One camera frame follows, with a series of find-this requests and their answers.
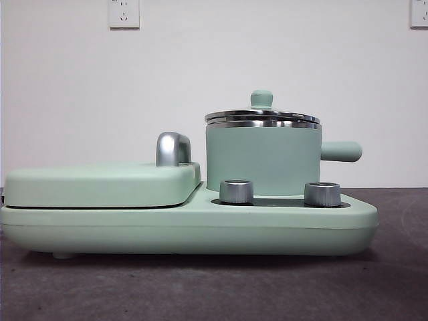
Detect green griddle cover, silver handle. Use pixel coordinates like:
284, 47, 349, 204
2, 130, 202, 209

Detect glass lid with green knob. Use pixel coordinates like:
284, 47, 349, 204
203, 88, 320, 123

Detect pale green breakfast machine base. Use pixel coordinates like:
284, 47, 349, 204
0, 180, 380, 260

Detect silver control knob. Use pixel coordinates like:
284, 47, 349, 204
303, 181, 342, 207
218, 179, 255, 205

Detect pale green steamer pot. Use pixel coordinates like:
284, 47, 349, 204
204, 118, 363, 197

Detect white wall socket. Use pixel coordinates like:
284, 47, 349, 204
409, 0, 428, 29
108, 0, 141, 31

